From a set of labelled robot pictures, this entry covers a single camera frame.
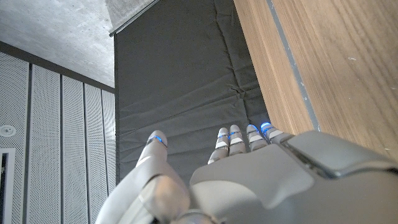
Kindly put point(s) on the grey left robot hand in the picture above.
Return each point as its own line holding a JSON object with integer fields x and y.
{"x": 280, "y": 186}

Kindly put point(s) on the black backdrop curtain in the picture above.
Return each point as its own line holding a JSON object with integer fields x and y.
{"x": 180, "y": 77}

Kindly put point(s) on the black backdrop stand pole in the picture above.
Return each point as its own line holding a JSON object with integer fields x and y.
{"x": 133, "y": 19}

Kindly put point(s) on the white round ceiling sensor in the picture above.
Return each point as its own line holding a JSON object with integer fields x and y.
{"x": 7, "y": 130}

